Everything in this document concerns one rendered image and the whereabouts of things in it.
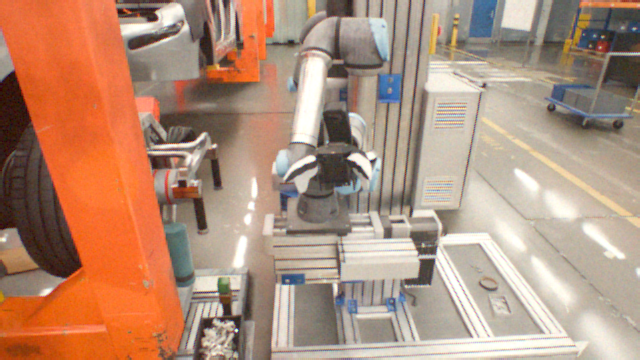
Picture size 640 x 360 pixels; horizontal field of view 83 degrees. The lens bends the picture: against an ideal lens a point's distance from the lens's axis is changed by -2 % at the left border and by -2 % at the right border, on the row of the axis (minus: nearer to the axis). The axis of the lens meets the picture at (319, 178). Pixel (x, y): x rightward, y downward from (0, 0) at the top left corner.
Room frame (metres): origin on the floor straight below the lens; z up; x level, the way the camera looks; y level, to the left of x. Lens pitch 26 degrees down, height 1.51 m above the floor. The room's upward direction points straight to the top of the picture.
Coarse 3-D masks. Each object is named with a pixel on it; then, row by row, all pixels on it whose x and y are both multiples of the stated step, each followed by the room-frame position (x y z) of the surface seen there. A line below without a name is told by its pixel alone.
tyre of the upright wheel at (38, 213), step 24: (24, 144) 1.05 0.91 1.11; (24, 168) 1.00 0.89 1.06; (48, 168) 1.00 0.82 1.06; (24, 192) 0.96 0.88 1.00; (48, 192) 0.96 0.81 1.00; (24, 216) 0.93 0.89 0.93; (48, 216) 0.94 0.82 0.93; (24, 240) 0.92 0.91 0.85; (48, 240) 0.93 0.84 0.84; (72, 240) 0.93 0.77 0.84; (48, 264) 0.94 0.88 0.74; (72, 264) 0.95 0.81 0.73
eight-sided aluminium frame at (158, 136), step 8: (144, 112) 1.38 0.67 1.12; (144, 120) 1.31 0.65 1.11; (152, 120) 1.38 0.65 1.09; (144, 128) 1.30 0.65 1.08; (152, 128) 1.40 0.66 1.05; (160, 128) 1.46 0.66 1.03; (152, 136) 1.46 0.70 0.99; (160, 136) 1.45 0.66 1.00; (160, 144) 1.50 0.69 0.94; (160, 160) 1.50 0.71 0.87; (168, 160) 1.50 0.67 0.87; (160, 168) 1.50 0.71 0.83; (168, 168) 1.50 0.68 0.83; (160, 208) 1.41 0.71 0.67
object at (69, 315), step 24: (72, 288) 0.75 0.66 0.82; (0, 312) 0.79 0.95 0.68; (24, 312) 0.79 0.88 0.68; (48, 312) 0.74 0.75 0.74; (72, 312) 0.75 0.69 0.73; (96, 312) 0.75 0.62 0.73; (0, 336) 0.71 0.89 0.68; (24, 336) 0.71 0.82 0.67; (48, 336) 0.72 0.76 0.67; (72, 336) 0.72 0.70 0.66; (96, 336) 0.73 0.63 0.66
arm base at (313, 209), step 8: (304, 200) 1.11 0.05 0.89; (312, 200) 1.09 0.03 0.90; (320, 200) 1.09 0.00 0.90; (328, 200) 1.10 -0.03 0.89; (336, 200) 1.14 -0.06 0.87; (304, 208) 1.10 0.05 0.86; (312, 208) 1.08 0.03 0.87; (320, 208) 1.08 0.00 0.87; (328, 208) 1.09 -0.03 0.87; (336, 208) 1.12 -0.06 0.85; (304, 216) 1.09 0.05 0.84; (312, 216) 1.07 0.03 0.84; (320, 216) 1.07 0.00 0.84; (328, 216) 1.08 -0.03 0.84; (336, 216) 1.11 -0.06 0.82
